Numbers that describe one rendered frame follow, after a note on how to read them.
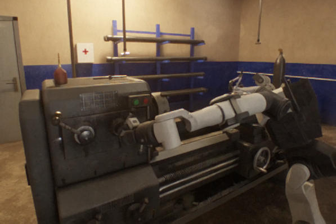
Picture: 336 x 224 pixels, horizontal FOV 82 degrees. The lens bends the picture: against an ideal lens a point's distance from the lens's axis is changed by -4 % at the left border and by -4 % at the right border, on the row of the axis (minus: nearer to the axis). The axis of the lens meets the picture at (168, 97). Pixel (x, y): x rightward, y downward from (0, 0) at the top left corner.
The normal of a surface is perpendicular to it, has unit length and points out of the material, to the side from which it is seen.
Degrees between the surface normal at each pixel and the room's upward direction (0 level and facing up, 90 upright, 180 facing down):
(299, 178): 90
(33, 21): 90
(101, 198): 32
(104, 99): 90
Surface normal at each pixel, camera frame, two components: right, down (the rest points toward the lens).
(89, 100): 0.53, 0.17
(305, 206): -0.77, 0.13
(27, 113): 0.38, -0.55
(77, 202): 0.28, -0.74
